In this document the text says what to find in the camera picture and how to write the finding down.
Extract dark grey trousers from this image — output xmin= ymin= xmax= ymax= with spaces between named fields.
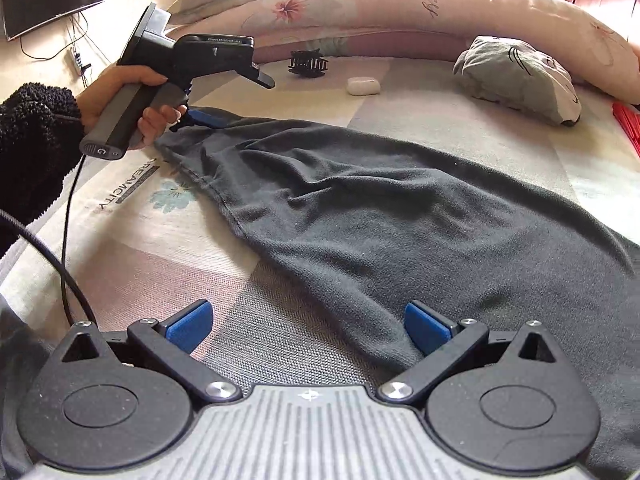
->
xmin=157 ymin=117 xmax=639 ymax=479

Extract left forearm black sleeve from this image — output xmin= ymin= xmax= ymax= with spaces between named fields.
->
xmin=0 ymin=81 xmax=87 ymax=258

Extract red folding fan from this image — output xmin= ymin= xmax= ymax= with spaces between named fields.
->
xmin=612 ymin=102 xmax=640 ymax=156

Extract black hair claw clip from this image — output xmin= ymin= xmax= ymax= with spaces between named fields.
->
xmin=288 ymin=49 xmax=329 ymax=79

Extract white earbuds case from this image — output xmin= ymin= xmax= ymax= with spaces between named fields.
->
xmin=346 ymin=77 xmax=381 ymax=96

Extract striped pastel bed sheet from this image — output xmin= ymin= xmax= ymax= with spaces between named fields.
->
xmin=35 ymin=58 xmax=639 ymax=386

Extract folded floral pink quilt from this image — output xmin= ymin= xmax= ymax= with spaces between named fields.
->
xmin=170 ymin=0 xmax=639 ymax=104

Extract bundled grey white cloth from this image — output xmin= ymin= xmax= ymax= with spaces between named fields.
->
xmin=452 ymin=36 xmax=582 ymax=126

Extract white wall power strip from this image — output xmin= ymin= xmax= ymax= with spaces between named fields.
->
xmin=67 ymin=49 xmax=92 ymax=77

